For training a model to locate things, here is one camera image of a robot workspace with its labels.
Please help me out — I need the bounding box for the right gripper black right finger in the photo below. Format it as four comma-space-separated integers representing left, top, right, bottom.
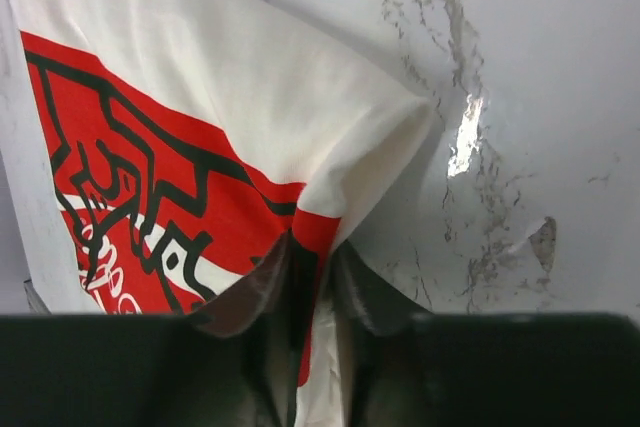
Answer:
329, 242, 435, 426

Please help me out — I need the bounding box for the white coca-cola t-shirt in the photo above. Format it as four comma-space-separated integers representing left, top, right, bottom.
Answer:
10, 0, 434, 426

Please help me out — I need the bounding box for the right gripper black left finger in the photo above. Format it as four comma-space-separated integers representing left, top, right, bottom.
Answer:
192, 232, 300, 426

